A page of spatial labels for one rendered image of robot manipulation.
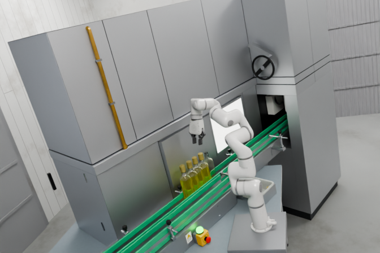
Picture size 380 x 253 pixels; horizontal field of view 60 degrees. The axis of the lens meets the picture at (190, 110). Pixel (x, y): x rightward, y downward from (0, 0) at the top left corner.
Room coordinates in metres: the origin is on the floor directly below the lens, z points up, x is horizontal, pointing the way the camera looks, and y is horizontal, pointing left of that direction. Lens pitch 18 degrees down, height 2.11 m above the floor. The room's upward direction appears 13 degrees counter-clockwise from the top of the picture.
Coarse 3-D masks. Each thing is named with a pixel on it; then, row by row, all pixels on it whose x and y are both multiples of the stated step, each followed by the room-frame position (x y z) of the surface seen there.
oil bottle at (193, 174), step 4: (188, 172) 1.93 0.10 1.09; (192, 172) 1.92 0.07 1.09; (196, 172) 1.93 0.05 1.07; (192, 176) 1.90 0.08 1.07; (196, 176) 1.92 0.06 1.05; (192, 180) 1.90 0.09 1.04; (196, 180) 1.92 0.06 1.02; (192, 184) 1.91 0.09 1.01; (196, 184) 1.91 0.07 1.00; (196, 188) 1.91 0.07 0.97
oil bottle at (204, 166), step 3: (204, 162) 2.01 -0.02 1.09; (201, 165) 1.99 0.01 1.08; (204, 165) 1.99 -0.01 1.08; (207, 165) 2.00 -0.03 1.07; (204, 168) 1.98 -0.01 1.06; (207, 168) 2.00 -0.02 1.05; (204, 171) 1.98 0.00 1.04; (207, 171) 2.00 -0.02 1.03; (204, 174) 1.98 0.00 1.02; (207, 174) 1.99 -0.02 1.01; (207, 177) 1.99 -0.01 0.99; (210, 177) 2.01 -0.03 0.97; (207, 180) 1.98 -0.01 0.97
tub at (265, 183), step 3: (255, 177) 2.09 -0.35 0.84; (261, 180) 2.05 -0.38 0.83; (264, 180) 2.03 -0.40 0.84; (267, 180) 2.02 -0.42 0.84; (264, 183) 2.03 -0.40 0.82; (267, 183) 2.01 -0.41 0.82; (270, 183) 2.00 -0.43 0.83; (273, 183) 1.97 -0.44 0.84; (264, 186) 2.03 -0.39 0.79; (270, 186) 1.94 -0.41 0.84; (264, 189) 2.03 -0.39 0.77; (267, 189) 1.91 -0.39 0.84; (264, 192) 1.89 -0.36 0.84
